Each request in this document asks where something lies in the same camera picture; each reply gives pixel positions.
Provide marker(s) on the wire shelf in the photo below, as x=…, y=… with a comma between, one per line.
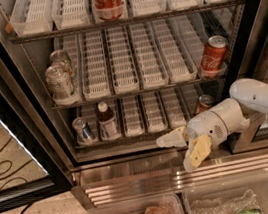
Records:
x=124, y=140
x=138, y=92
x=121, y=22

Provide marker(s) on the orange soda can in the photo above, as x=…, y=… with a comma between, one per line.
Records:
x=203, y=103

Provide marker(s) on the rear silver green can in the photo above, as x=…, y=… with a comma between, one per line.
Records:
x=61, y=57

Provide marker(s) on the bottom wire shelf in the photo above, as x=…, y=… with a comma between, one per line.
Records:
x=124, y=140

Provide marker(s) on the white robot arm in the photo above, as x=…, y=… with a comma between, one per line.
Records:
x=252, y=96

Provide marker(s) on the blue silver can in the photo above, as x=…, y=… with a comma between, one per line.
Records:
x=83, y=131

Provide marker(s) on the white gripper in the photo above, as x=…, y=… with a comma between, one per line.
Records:
x=206, y=125

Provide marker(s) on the steel fridge base grille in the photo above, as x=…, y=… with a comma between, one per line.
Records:
x=158, y=173

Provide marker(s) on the top wire shelf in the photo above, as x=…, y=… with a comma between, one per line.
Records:
x=121, y=22

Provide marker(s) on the red cola can middle shelf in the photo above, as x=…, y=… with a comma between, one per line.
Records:
x=213, y=56

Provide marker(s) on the silver green can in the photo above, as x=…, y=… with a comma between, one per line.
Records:
x=61, y=57
x=59, y=82

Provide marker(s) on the front silver green can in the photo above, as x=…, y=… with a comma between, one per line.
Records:
x=59, y=82

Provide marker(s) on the open glass fridge door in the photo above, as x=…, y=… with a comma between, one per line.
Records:
x=33, y=162

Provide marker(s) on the brown bottle white cap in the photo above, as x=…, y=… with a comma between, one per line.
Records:
x=107, y=120

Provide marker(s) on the middle wire shelf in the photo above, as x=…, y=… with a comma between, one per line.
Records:
x=138, y=92

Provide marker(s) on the right clear plastic bin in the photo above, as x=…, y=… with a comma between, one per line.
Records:
x=228, y=195

